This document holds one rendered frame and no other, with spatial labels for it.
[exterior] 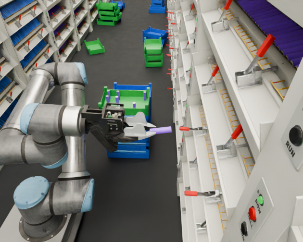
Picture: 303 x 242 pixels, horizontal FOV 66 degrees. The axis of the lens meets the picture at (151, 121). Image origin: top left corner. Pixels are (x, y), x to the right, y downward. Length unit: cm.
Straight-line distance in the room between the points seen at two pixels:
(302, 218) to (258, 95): 22
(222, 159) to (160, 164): 115
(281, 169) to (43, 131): 60
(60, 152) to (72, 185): 38
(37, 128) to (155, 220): 95
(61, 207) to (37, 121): 56
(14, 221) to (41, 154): 72
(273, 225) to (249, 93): 21
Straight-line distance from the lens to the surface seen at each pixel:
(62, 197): 116
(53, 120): 69
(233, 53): 56
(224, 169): 54
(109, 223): 147
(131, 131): 67
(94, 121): 69
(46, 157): 80
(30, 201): 116
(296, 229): 29
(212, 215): 69
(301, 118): 25
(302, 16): 30
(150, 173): 164
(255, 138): 35
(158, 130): 69
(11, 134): 86
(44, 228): 134
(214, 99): 73
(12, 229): 144
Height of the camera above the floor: 131
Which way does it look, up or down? 40 degrees down
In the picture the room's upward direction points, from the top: straight up
